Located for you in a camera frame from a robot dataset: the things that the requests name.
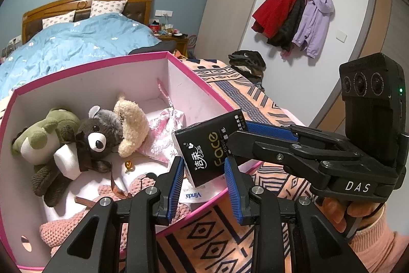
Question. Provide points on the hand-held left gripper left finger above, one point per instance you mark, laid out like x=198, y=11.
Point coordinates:
x=174, y=189

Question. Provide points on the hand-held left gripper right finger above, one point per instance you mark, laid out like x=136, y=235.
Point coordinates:
x=233, y=189

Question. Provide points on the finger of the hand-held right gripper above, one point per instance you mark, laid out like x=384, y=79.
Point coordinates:
x=271, y=129
x=255, y=145

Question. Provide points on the floral tissue pack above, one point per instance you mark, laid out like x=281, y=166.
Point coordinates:
x=198, y=194

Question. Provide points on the black tissue pack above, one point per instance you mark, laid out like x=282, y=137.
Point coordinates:
x=204, y=151

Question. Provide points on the pink storage box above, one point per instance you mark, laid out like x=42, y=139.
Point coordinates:
x=198, y=94

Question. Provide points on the cream plush bear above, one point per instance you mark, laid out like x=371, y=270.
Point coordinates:
x=131, y=122

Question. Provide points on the brown grey teddy bear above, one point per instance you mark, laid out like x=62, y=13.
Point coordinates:
x=96, y=132

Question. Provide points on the pink crochet plush toy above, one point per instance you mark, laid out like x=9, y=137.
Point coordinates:
x=64, y=228

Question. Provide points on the green plush toy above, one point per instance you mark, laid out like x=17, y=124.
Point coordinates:
x=48, y=129

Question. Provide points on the person's right hand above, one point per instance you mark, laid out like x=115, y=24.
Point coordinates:
x=335, y=212

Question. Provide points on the orange patterned blanket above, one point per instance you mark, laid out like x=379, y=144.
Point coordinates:
x=223, y=237

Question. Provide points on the small gold charm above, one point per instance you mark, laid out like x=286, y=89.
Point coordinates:
x=128, y=166

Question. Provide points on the dark clothes pile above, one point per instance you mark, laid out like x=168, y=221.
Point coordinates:
x=246, y=63

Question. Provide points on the wooden door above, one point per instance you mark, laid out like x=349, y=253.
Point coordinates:
x=383, y=20

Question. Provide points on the black jacket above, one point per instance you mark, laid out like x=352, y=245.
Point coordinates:
x=290, y=26

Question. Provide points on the purple jacket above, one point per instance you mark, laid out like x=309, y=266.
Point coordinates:
x=314, y=20

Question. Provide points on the red jacket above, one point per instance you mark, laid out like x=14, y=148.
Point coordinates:
x=274, y=14

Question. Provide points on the wooden nightstand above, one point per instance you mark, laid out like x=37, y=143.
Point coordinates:
x=174, y=44

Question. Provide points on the red box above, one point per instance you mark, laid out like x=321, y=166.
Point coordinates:
x=156, y=26

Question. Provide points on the blue floral duvet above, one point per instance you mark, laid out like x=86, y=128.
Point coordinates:
x=80, y=42

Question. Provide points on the white patterned pillow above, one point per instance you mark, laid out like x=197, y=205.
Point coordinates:
x=108, y=7
x=59, y=19

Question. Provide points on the wooden bed headboard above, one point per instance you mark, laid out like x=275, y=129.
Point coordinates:
x=64, y=2

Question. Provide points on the white light switch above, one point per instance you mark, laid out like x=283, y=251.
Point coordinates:
x=342, y=35

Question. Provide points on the white wall socket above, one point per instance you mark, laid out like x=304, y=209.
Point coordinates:
x=163, y=13
x=14, y=40

